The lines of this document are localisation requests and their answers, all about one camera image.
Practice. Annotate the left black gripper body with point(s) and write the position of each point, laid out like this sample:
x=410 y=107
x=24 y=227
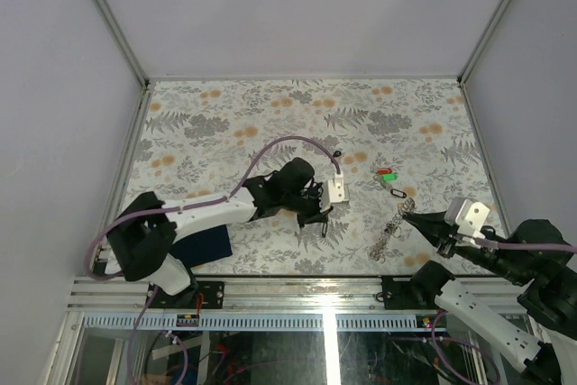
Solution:
x=308 y=207

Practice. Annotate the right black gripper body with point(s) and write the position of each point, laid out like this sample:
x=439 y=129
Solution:
x=449 y=242

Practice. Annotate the silver keyring holder with rings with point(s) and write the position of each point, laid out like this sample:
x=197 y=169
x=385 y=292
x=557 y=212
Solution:
x=376 y=252

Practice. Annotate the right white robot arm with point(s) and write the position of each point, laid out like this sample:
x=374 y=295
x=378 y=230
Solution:
x=526 y=309

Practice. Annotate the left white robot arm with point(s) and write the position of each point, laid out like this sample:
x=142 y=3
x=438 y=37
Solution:
x=161 y=241

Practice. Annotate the black key with fob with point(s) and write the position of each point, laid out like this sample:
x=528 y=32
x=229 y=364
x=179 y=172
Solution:
x=398 y=193

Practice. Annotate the green key tag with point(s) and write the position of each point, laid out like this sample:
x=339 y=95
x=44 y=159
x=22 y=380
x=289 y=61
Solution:
x=389 y=177

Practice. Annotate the floral patterned table mat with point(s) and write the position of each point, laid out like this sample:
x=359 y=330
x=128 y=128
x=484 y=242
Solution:
x=199 y=137

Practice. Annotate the dark blue cloth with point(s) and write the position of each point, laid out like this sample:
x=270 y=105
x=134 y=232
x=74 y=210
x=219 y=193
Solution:
x=203 y=247

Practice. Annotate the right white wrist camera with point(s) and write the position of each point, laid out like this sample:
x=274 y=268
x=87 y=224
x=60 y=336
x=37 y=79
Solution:
x=468 y=217

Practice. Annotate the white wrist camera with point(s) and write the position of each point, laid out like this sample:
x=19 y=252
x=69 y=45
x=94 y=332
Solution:
x=468 y=217
x=334 y=192

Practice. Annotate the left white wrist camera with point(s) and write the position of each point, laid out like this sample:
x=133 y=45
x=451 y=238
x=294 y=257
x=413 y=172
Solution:
x=334 y=192

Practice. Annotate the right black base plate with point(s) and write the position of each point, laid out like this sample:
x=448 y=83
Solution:
x=399 y=295

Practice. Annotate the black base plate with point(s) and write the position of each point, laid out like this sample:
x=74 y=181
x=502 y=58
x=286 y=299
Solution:
x=209 y=295
x=399 y=295

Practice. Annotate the aluminium front rail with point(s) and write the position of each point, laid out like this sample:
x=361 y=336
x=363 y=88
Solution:
x=283 y=295

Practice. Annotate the slotted grey cable duct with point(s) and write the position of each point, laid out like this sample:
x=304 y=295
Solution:
x=215 y=321

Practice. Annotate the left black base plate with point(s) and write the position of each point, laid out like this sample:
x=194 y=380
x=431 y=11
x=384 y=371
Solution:
x=209 y=295

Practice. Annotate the right aluminium frame post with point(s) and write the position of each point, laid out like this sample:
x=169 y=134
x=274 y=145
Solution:
x=480 y=46

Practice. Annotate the aluminium frame post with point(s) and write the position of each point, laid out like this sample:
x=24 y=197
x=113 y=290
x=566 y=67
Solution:
x=480 y=46
x=106 y=14

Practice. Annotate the left aluminium frame post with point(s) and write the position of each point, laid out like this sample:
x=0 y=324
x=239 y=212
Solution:
x=106 y=14

